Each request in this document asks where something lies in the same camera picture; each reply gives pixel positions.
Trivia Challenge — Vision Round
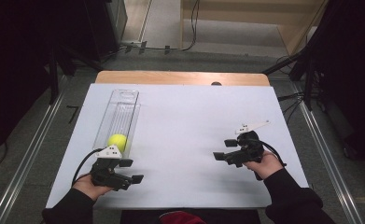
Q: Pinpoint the red cloth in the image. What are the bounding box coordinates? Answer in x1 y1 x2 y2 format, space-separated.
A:
159 211 206 224

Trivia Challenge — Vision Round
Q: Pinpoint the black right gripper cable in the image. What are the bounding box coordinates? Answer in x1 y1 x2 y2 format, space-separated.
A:
258 139 288 168

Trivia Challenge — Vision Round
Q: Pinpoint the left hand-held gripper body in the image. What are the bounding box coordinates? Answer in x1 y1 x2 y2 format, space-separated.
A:
90 145 134 191

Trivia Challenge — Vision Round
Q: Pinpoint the person's left hand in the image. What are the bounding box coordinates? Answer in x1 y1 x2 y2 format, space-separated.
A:
72 175 115 202

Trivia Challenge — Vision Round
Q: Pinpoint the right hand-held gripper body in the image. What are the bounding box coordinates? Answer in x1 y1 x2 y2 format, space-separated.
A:
225 120 271 168

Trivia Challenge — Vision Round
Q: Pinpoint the black stand leg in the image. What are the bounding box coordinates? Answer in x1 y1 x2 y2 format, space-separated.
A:
48 49 61 105

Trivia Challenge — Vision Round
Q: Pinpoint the black floor cable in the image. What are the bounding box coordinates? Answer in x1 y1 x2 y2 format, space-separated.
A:
120 0 201 53

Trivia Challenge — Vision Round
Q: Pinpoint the black tripod stand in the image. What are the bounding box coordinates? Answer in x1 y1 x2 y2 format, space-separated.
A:
262 0 365 111

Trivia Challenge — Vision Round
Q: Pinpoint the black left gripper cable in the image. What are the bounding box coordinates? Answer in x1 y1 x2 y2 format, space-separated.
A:
72 147 103 189

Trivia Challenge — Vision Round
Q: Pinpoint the wooden table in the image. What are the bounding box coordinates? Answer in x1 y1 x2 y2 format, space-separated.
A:
94 70 271 87

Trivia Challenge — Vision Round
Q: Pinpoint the person's right hand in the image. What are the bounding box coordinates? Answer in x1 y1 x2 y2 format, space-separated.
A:
244 150 285 181

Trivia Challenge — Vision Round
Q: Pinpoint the aluminium floor rail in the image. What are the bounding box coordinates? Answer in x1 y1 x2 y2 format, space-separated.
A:
0 90 66 224
290 82 364 224

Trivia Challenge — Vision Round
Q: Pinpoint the light wooden shelf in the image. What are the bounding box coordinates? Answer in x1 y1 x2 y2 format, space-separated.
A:
179 0 329 56

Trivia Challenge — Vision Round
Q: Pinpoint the yellow tennis ball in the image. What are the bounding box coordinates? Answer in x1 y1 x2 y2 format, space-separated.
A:
107 133 129 152

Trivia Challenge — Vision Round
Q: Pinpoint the clear plastic container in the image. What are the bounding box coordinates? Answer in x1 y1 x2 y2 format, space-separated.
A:
92 89 141 159

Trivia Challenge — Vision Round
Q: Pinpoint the black cabinet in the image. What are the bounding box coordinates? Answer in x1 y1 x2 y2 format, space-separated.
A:
83 0 128 63

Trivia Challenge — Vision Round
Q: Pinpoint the white table board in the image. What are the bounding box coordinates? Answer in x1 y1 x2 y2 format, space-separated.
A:
45 83 310 209

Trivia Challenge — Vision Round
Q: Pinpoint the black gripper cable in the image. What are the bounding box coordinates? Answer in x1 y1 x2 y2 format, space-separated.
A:
72 147 103 189
258 139 288 168

